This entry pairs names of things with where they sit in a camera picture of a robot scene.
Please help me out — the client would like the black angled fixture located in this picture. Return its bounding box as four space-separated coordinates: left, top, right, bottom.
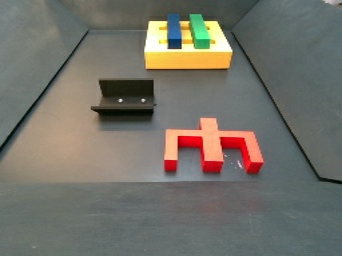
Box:
91 78 155 115

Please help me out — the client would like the yellow slotted board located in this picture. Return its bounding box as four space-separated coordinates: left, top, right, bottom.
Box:
145 21 233 70

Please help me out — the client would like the red fork-shaped block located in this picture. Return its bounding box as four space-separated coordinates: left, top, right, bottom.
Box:
165 118 265 174

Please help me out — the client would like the blue long bar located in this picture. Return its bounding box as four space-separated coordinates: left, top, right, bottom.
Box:
167 13 182 49

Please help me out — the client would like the green long bar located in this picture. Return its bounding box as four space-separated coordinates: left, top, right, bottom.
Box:
190 14 212 49

